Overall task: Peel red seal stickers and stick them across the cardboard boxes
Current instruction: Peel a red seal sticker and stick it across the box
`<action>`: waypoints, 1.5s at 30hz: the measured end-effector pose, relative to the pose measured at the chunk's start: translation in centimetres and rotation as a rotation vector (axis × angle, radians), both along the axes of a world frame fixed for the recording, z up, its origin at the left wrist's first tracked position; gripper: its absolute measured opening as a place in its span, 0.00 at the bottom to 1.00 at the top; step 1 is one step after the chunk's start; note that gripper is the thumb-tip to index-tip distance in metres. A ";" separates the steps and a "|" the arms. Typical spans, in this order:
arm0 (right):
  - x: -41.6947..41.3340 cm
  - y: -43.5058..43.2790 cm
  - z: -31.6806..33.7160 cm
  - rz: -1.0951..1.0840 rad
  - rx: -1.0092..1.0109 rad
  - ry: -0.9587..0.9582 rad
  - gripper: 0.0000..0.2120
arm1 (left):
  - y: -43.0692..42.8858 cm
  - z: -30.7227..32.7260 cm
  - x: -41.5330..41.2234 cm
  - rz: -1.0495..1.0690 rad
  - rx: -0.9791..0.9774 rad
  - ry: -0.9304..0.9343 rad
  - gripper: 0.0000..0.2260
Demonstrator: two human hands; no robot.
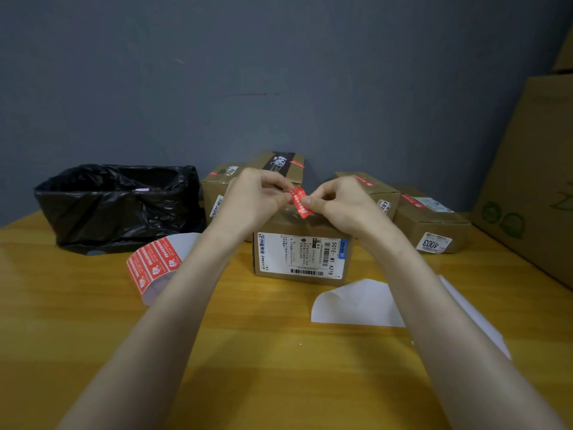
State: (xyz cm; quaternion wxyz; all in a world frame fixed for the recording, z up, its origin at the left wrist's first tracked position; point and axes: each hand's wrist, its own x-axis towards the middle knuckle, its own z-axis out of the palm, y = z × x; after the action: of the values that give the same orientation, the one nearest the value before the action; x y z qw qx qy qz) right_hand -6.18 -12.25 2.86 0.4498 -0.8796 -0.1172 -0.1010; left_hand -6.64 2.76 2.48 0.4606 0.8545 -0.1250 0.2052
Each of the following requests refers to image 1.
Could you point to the black plastic trash bag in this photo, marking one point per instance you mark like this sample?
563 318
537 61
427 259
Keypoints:
112 214

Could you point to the long brown cardboard box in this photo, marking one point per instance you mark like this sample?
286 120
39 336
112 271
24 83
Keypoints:
412 223

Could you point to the person's left forearm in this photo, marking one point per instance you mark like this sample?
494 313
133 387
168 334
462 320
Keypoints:
147 349

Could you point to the white end label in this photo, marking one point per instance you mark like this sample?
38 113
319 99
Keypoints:
433 243

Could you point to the person's right forearm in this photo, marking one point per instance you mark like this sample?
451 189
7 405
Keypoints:
465 349

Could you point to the white printed price label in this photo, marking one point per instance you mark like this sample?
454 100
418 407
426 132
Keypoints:
216 205
384 206

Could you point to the small brown cardboard box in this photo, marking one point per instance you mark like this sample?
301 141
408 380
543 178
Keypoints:
286 223
215 188
385 190

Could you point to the white backing paper strip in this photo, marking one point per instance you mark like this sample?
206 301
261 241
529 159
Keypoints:
358 304

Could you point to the large green printed carton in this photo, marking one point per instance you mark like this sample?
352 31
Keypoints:
528 174
565 53

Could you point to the person's left hand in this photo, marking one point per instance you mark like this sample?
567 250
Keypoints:
250 201

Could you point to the white barcode label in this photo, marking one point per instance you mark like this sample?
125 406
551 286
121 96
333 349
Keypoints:
434 205

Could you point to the white blue shipping label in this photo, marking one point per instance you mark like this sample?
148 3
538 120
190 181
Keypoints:
277 255

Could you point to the person's right hand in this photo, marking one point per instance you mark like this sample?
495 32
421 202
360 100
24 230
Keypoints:
353 210

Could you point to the red sticker label strip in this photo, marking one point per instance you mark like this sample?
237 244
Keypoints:
152 264

